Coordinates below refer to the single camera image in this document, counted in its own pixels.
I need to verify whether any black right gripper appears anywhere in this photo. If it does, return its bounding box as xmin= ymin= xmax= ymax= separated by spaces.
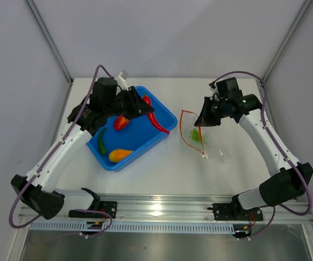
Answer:
xmin=194 ymin=97 xmax=228 ymax=127

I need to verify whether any green chili pepper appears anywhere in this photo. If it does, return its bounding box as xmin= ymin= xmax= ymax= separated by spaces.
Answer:
xmin=97 ymin=128 xmax=107 ymax=156

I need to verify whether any clear zip top bag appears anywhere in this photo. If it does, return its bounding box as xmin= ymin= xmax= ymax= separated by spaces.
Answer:
xmin=179 ymin=110 xmax=232 ymax=162

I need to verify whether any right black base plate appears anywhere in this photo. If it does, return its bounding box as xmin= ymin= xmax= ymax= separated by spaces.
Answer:
xmin=207 ymin=203 xmax=263 ymax=221

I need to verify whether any green grape bunch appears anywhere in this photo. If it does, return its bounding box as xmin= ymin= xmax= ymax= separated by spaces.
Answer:
xmin=189 ymin=128 xmax=208 ymax=144

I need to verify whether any right aluminium frame post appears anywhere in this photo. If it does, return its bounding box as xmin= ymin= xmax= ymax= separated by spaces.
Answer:
xmin=262 ymin=0 xmax=313 ymax=83

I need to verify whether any aluminium mounting rail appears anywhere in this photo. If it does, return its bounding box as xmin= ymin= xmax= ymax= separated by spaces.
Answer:
xmin=19 ymin=193 xmax=313 ymax=225

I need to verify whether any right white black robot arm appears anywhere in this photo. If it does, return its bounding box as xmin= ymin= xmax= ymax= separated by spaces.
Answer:
xmin=194 ymin=77 xmax=313 ymax=220

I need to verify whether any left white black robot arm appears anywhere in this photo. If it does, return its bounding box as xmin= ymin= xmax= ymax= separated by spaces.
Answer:
xmin=11 ymin=77 xmax=154 ymax=220

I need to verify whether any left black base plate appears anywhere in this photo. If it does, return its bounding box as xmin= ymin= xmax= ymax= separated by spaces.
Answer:
xmin=69 ymin=201 xmax=118 ymax=219

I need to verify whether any yellow orange mango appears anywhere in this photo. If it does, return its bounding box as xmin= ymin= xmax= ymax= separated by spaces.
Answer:
xmin=108 ymin=149 xmax=133 ymax=163

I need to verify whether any red chili pepper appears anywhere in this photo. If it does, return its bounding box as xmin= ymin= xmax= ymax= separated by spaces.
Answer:
xmin=143 ymin=95 xmax=170 ymax=135

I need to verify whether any white slotted cable duct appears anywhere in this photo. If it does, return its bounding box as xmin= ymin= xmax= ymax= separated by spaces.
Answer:
xmin=30 ymin=220 xmax=235 ymax=234

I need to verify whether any left aluminium frame post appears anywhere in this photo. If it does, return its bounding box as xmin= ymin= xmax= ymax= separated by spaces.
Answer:
xmin=23 ymin=0 xmax=73 ymax=84

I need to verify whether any blue plastic tray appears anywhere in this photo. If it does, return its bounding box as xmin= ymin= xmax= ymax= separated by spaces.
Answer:
xmin=87 ymin=86 xmax=177 ymax=172

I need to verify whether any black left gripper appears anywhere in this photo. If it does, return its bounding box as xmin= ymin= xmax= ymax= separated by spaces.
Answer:
xmin=105 ymin=86 xmax=155 ymax=120

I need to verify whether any aluminium frame post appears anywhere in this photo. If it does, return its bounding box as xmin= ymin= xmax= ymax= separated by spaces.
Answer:
xmin=262 ymin=0 xmax=313 ymax=83
xmin=23 ymin=0 xmax=73 ymax=84

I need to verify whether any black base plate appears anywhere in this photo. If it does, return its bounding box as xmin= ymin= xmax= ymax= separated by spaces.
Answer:
xmin=69 ymin=201 xmax=118 ymax=219
xmin=207 ymin=203 xmax=263 ymax=221

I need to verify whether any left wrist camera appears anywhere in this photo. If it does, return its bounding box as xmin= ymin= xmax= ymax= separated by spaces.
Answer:
xmin=114 ymin=70 xmax=128 ymax=86

